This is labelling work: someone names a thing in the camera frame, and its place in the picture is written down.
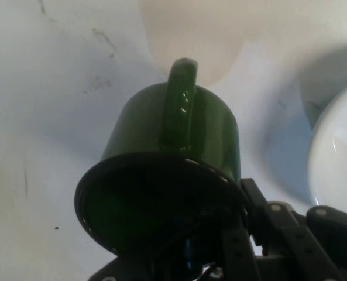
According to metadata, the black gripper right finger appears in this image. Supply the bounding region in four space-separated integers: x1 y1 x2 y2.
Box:
239 177 347 281

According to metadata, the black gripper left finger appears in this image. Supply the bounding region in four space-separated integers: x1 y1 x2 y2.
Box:
221 225 263 281

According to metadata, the green enamel mug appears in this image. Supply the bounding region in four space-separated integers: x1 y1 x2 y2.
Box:
73 57 252 264

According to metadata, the white ceramic bowl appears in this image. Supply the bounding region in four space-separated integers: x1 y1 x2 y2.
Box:
298 43 347 219

